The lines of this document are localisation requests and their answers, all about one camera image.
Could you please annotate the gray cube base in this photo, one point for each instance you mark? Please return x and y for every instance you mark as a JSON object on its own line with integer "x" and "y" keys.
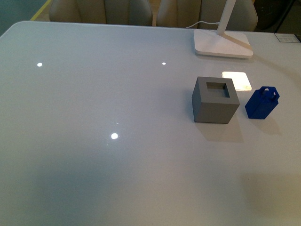
{"x": 214, "y": 100}

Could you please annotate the label sticker on table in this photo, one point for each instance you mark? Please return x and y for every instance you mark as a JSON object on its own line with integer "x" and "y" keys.
{"x": 288, "y": 38}

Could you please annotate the white desk lamp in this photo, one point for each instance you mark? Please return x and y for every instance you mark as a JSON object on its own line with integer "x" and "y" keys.
{"x": 222, "y": 43}

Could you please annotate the beige chair left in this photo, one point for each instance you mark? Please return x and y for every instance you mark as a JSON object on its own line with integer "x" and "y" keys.
{"x": 123, "y": 12}

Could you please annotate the beige chair right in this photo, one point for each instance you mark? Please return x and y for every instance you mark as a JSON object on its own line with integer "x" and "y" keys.
{"x": 204, "y": 14}

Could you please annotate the blue block part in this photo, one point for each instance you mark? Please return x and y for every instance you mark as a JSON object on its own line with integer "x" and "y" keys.
{"x": 262, "y": 102}

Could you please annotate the beige chair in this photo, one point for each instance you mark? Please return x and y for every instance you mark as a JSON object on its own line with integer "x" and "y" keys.
{"x": 123, "y": 12}
{"x": 204, "y": 14}

